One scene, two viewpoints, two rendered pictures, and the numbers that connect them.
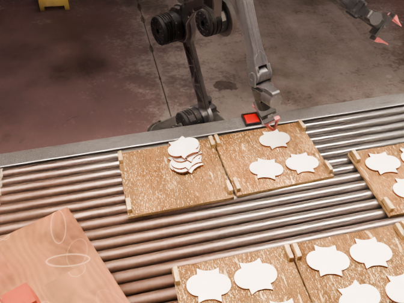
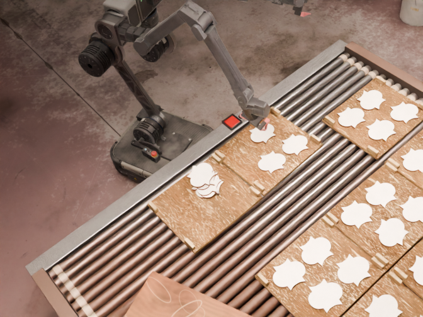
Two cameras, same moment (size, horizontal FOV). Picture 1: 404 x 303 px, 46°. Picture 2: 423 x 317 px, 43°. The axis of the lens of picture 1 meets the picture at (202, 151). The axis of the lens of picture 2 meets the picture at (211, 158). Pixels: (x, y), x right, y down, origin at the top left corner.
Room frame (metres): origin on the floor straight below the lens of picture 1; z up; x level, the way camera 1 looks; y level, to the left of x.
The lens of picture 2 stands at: (0.03, 0.52, 3.01)
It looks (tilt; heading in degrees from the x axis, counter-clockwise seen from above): 52 degrees down; 340
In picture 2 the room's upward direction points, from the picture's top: 9 degrees counter-clockwise
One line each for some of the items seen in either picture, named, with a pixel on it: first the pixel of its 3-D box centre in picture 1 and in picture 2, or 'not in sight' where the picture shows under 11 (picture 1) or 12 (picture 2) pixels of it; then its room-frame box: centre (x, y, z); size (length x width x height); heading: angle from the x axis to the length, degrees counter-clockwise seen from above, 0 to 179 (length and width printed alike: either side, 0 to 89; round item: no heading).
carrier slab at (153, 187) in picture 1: (173, 175); (204, 201); (1.34, 0.12, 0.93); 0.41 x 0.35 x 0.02; 104
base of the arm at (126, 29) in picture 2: not in sight; (129, 33); (2.01, 0.10, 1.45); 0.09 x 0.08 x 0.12; 123
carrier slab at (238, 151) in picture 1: (270, 157); (267, 150); (1.44, -0.29, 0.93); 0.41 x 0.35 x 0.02; 105
